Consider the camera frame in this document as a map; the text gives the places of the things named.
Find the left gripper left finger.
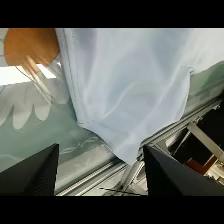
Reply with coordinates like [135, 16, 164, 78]
[0, 143, 61, 197]

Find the light blue shirt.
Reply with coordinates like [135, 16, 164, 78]
[54, 28, 224, 166]

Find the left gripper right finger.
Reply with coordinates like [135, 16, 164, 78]
[142, 144, 224, 197]

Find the silver frame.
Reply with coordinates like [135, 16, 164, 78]
[54, 96, 224, 197]

